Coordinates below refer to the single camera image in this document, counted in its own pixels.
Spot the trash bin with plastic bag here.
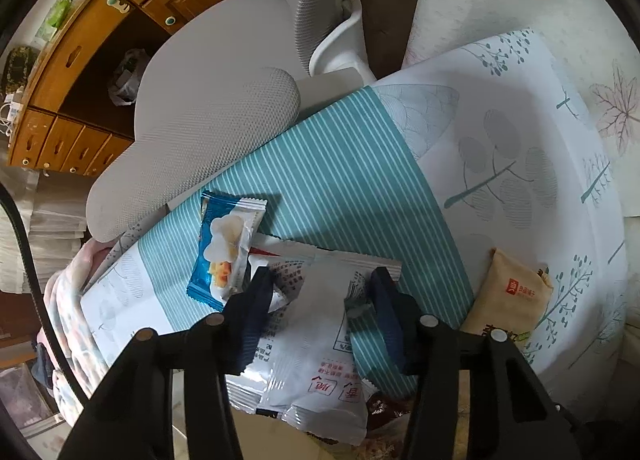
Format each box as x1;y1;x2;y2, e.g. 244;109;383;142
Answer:
109;48;151;106

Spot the camouflage pouch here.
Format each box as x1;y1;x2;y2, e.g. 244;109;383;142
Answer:
4;46;38;91

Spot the blue and white snack packet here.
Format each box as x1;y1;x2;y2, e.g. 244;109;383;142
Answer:
186;190;268;302

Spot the orange bread packet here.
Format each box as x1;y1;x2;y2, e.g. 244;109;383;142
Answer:
460;247;555;356

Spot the black cable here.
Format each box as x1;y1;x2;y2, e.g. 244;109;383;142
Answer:
0;185;86;406

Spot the white power strip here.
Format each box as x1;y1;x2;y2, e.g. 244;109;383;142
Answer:
0;90;21;136

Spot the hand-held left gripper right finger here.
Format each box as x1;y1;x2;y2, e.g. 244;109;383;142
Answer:
369;267;586;460

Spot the grey office chair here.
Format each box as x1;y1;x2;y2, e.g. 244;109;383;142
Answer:
85;0;381;243

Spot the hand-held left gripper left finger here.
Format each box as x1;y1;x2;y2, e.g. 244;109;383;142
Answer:
57;266;276;460

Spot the white snack packet red text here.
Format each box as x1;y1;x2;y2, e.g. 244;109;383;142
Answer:
225;235;403;446

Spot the wooden desk with drawers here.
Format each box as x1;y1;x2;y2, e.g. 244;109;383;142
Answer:
7;0;261;176

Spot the white lace cover cloth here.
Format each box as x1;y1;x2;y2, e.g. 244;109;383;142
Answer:
0;165;91;296

